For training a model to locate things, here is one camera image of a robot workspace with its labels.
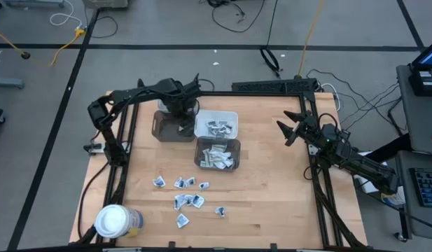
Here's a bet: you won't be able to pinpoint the yellow extension cord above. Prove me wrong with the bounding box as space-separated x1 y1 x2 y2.
28 27 87 68

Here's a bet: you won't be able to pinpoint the white-lidded wipes canister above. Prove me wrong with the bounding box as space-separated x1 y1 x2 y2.
94 204 146 239

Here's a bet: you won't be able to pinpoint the white floor cable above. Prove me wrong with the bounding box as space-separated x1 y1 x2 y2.
49 0 84 29

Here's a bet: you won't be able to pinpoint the black floor cable loop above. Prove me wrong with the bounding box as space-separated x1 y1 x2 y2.
85 0 119 39

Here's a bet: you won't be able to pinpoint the grey table foot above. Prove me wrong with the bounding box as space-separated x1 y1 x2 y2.
4 0 67 8
0 77 25 90

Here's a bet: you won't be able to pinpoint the black laptop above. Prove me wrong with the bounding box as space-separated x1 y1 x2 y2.
408 45 432 98

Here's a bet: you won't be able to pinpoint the smoky translucent plastic bin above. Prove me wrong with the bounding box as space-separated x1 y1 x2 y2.
151 110 197 143
193 136 242 172

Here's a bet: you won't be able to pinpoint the black beam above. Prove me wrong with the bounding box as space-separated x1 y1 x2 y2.
365 134 413 164

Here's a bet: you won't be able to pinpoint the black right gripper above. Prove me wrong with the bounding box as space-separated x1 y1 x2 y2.
276 111 320 148

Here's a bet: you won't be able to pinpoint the black loose cables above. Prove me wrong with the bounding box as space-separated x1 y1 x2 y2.
305 68 410 138

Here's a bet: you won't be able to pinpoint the white paper box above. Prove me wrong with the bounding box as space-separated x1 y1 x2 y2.
351 150 390 195

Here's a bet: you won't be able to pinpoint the grey side table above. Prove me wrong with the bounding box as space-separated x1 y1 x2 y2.
396 150 432 242
396 64 432 155

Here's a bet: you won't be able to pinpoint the black floor cable tangle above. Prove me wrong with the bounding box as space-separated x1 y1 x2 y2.
200 0 267 34

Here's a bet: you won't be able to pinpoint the light grey plastic bin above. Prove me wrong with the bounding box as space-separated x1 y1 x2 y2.
157 91 200 113

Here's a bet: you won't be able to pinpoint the black aluminium frame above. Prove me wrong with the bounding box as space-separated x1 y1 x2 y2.
70 78 369 252

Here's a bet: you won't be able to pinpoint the black keyboard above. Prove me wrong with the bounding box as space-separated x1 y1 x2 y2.
409 167 432 209

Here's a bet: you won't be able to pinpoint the yellow hanging cable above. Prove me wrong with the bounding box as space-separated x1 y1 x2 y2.
298 0 326 77
0 25 27 54

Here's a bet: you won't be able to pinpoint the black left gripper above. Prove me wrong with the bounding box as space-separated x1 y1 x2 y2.
165 93 200 139

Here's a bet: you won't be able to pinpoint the small yellow-label wipes canister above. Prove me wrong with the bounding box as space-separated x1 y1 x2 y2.
380 190 407 208

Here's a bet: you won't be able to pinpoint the black cable bundle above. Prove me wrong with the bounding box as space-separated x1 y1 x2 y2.
259 0 282 80

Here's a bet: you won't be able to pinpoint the white plastic bin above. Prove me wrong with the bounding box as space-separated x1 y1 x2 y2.
193 110 239 139

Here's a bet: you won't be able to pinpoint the black perforated metal bar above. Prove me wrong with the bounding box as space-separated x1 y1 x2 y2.
231 78 319 95

